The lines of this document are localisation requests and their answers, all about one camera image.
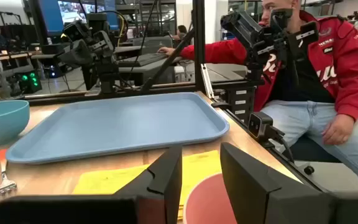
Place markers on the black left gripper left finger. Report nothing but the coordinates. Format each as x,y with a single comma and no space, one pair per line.
73,211

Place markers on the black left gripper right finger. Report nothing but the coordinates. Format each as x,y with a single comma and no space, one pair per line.
259,202

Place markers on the yellow cloth napkin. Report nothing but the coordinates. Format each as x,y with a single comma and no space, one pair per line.
110,180

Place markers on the pink plastic cup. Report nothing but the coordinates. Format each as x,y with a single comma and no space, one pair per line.
210,202

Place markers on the blue plastic tray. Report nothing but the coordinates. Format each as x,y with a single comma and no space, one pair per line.
120,124

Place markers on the blue plastic bowl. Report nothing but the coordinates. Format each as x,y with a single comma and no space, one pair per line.
2,123

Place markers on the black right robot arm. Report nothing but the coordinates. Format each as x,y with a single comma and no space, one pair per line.
107,77

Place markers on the black keyboard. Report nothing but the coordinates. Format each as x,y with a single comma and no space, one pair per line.
141,59

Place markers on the grey desk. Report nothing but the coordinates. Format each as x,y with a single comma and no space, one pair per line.
141,74

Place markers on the large display screen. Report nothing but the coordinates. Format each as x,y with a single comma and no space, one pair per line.
50,15

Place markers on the black computer case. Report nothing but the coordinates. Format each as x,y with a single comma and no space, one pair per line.
30,81

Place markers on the black drawer unit white labels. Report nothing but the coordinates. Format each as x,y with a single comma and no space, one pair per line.
241,102

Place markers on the black table-level camera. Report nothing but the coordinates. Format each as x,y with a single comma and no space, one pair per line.
259,126

